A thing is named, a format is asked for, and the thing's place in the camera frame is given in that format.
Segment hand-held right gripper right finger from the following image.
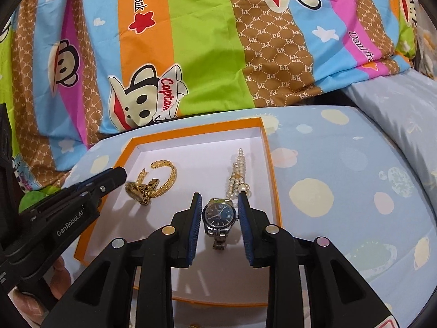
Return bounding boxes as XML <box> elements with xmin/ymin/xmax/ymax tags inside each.
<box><xmin>237</xmin><ymin>191</ymin><xmax>403</xmax><ymax>328</ymax></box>

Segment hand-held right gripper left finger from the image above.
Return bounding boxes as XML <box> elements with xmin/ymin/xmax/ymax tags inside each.
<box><xmin>41</xmin><ymin>192</ymin><xmax>203</xmax><ymax>328</ymax></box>

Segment light blue planet bedsheet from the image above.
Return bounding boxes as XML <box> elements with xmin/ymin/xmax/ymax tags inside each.
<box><xmin>61</xmin><ymin>105</ymin><xmax>437</xmax><ymax>328</ymax></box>

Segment silver watch blue dial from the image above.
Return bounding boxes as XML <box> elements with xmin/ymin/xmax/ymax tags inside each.
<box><xmin>201</xmin><ymin>197</ymin><xmax>237</xmax><ymax>251</ymax></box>

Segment white pearl necklace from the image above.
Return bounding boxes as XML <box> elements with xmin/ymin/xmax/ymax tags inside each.
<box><xmin>223</xmin><ymin>148</ymin><xmax>251</xmax><ymax>200</ymax></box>

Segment colourful striped printed blanket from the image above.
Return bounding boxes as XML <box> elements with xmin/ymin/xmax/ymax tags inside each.
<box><xmin>0</xmin><ymin>0</ymin><xmax>420</xmax><ymax>194</ymax></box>

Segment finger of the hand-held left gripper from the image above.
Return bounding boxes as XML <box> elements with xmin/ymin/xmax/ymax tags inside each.
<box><xmin>70</xmin><ymin>166</ymin><xmax>128</xmax><ymax>201</ymax></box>

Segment gold chain bracelet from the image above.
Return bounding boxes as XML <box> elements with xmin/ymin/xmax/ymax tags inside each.
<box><xmin>137</xmin><ymin>159</ymin><xmax>178</xmax><ymax>199</ymax></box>

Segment gold wristwatch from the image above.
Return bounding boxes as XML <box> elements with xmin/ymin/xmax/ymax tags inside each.
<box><xmin>125</xmin><ymin>177</ymin><xmax>161</xmax><ymax>207</ymax></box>

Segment person's left hand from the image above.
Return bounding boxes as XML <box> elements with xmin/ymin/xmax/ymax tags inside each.
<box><xmin>6</xmin><ymin>256</ymin><xmax>75</xmax><ymax>320</ymax></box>

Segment light blue pillow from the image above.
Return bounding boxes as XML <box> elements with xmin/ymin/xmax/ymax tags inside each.
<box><xmin>343</xmin><ymin>69</ymin><xmax>437</xmax><ymax>194</ymax></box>

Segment orange cardboard box tray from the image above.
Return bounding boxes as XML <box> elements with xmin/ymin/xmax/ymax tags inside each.
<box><xmin>73</xmin><ymin>117</ymin><xmax>283</xmax><ymax>307</ymax></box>

